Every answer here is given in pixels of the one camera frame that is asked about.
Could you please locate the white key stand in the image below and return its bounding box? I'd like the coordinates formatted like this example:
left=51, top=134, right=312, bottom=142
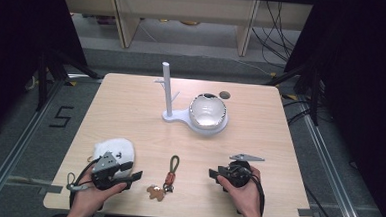
left=151, top=60, right=232, bottom=137

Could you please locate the person's left hand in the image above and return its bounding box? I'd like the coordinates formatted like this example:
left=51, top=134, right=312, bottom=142
left=70, top=179, right=129, bottom=217

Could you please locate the black curtain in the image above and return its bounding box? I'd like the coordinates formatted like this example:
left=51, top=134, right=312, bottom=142
left=0, top=0, right=92, bottom=149
left=275, top=0, right=386, bottom=217

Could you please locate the grey wrist strap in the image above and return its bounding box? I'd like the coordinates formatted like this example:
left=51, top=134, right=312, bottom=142
left=66, top=171, right=93, bottom=193

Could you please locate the light wooden cabinet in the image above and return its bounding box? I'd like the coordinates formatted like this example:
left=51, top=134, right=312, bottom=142
left=57, top=0, right=315, bottom=61

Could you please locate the bundle of black cables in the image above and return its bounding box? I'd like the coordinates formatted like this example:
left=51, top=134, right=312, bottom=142
left=248, top=0, right=305, bottom=69

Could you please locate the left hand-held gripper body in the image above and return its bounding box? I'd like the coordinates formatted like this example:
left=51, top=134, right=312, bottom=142
left=90, top=149, right=135, bottom=192

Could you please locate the grey tape strip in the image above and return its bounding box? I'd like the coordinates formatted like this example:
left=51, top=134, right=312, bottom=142
left=296, top=207, right=323, bottom=217
left=37, top=184, right=64, bottom=197

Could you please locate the white ceramic bowl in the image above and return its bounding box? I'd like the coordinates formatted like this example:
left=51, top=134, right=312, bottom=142
left=187, top=91, right=229, bottom=132

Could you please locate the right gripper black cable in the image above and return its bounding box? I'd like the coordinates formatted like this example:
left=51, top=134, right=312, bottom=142
left=248, top=174, right=268, bottom=217

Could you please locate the black metal stand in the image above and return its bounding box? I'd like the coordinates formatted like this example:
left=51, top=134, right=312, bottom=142
left=35, top=45, right=102, bottom=116
left=263, top=60, right=323, bottom=127

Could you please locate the person's right hand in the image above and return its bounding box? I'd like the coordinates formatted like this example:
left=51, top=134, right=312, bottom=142
left=214, top=165, right=266, bottom=217

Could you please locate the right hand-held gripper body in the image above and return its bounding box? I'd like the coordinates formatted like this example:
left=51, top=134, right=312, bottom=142
left=216, top=152, right=266, bottom=189

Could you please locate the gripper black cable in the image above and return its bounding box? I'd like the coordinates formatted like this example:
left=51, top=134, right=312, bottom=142
left=248, top=174, right=268, bottom=217
left=69, top=157, right=100, bottom=212

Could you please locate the aluminium floor rail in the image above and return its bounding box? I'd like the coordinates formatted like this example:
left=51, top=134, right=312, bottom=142
left=0, top=69, right=84, bottom=217
left=293, top=102, right=373, bottom=217

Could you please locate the yellow ring packet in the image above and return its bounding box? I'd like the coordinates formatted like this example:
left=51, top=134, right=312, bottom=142
left=179, top=19, right=201, bottom=27

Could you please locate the green cord keychain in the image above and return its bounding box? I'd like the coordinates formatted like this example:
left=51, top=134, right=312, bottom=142
left=145, top=153, right=182, bottom=204

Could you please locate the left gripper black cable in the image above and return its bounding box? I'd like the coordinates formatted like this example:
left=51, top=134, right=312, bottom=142
left=69, top=157, right=100, bottom=212

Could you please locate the white plush pouch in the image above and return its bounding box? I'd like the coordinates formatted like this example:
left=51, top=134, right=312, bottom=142
left=91, top=135, right=136, bottom=179

